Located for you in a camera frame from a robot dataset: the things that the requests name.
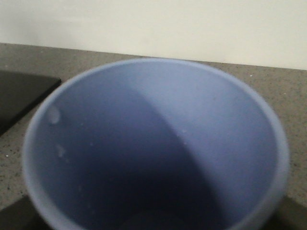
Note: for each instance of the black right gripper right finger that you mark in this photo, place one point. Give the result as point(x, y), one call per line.
point(290, 215)

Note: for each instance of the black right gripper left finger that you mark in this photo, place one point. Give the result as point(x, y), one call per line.
point(21, 215)

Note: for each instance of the light blue ribbed cup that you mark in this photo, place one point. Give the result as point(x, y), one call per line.
point(155, 144)

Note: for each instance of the black glass gas stove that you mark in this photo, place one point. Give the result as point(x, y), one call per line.
point(20, 93)

